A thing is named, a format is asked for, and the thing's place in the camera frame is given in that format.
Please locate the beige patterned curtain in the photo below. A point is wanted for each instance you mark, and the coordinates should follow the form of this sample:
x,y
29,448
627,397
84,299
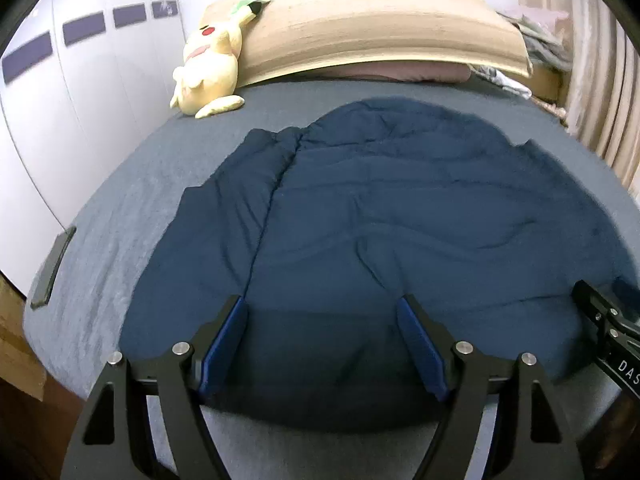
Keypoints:
x,y
600,85

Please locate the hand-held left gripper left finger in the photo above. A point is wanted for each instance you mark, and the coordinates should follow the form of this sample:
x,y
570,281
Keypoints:
x,y
225,345

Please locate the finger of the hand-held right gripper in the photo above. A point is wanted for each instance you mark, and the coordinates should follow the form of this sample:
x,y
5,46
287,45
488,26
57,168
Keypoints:
x,y
592,307
629,291

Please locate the person's right forearm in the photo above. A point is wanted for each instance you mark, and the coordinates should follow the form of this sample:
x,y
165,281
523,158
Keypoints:
x,y
617,425

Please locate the bed with grey sheet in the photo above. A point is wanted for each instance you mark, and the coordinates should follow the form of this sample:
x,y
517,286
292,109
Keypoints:
x,y
140,175

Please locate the beige wooden headboard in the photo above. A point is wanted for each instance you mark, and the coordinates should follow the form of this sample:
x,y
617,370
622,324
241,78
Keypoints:
x,y
375,25

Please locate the light wooden bedside cabinet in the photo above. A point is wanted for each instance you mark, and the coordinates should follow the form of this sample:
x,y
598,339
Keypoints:
x,y
545,85

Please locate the yellow plush toy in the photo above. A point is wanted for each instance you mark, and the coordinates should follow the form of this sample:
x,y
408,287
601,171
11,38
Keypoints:
x,y
210,65

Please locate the navy blue padded jacket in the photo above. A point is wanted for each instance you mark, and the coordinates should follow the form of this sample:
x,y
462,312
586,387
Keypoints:
x,y
400,200

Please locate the pink pillow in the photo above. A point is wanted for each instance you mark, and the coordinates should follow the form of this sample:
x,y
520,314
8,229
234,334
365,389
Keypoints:
x,y
400,71

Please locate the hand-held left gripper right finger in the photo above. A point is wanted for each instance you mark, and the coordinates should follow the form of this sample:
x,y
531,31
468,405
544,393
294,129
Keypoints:
x,y
420,350

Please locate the brown wooden furniture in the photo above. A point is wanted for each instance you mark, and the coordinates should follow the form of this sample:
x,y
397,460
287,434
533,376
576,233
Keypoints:
x,y
20,360

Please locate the white cloth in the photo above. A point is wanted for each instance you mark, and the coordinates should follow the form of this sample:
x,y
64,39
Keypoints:
x,y
505,82

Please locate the dark smartphone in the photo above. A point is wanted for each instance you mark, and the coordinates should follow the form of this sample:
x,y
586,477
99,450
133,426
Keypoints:
x,y
52,270

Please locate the pile of clothes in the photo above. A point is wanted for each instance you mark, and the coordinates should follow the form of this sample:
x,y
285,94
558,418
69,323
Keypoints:
x,y
540,40

